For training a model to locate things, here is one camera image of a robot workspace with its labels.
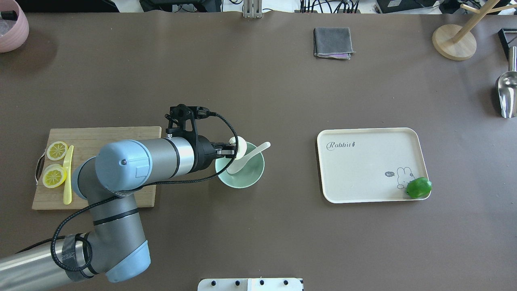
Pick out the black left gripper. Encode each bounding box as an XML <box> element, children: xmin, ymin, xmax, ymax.
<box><xmin>196</xmin><ymin>135</ymin><xmax>237</xmax><ymax>171</ymax></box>

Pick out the white ceramic spoon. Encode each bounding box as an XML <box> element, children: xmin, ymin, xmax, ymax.
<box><xmin>226</xmin><ymin>141</ymin><xmax>271</xmax><ymax>175</ymax></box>

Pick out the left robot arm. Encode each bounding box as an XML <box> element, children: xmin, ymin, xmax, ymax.
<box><xmin>1</xmin><ymin>135</ymin><xmax>246</xmax><ymax>291</ymax></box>

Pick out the mint green bowl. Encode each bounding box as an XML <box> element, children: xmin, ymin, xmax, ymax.
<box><xmin>215</xmin><ymin>142</ymin><xmax>265</xmax><ymax>189</ymax></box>

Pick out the pink bowl with ice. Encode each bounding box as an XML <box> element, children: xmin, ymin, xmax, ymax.
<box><xmin>0</xmin><ymin>0</ymin><xmax>29</xmax><ymax>53</ymax></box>

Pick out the cream rectangular tray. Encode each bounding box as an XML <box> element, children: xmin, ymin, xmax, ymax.
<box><xmin>316</xmin><ymin>127</ymin><xmax>428</xmax><ymax>203</ymax></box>

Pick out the wooden cutting board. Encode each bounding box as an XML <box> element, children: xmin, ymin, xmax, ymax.
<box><xmin>32</xmin><ymin>127</ymin><xmax>162</xmax><ymax>210</ymax></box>

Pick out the folded grey cloth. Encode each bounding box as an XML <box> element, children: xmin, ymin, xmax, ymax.
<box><xmin>313</xmin><ymin>27</ymin><xmax>355</xmax><ymax>60</ymax></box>

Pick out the yellow plastic knife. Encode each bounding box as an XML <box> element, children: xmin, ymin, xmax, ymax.
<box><xmin>63</xmin><ymin>145</ymin><xmax>74</xmax><ymax>205</ymax></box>

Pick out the lemon slice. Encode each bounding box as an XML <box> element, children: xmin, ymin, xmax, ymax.
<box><xmin>46</xmin><ymin>141</ymin><xmax>69</xmax><ymax>161</ymax></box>
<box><xmin>41</xmin><ymin>164</ymin><xmax>67</xmax><ymax>189</ymax></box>

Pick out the green lime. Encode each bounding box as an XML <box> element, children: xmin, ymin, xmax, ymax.
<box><xmin>406</xmin><ymin>177</ymin><xmax>433</xmax><ymax>199</ymax></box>

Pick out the wooden mug tree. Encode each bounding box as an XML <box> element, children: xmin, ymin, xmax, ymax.
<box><xmin>431</xmin><ymin>0</ymin><xmax>517</xmax><ymax>61</ymax></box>

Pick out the steel muddler black tip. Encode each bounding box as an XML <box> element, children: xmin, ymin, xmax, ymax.
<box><xmin>0</xmin><ymin>11</ymin><xmax>18</xmax><ymax>21</ymax></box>

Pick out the metal ice scoop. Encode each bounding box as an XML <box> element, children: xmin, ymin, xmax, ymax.
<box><xmin>496</xmin><ymin>46</ymin><xmax>517</xmax><ymax>118</ymax></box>

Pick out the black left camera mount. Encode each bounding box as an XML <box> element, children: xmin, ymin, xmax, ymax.
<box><xmin>164</xmin><ymin>104</ymin><xmax>212</xmax><ymax>141</ymax></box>

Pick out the wire glass rack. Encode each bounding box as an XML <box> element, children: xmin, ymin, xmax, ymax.
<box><xmin>497</xmin><ymin>28</ymin><xmax>517</xmax><ymax>59</ymax></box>

